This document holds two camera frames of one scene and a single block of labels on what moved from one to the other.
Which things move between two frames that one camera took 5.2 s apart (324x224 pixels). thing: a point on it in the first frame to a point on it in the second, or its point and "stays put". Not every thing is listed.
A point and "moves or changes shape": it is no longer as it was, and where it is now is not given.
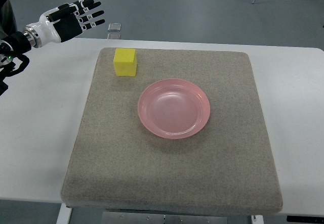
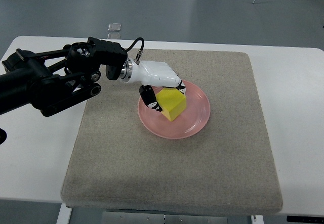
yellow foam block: [125, 61] moves or changes shape
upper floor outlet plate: [114, 27] stays put
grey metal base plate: [143, 218] stays put
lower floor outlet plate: [114, 36] stays put
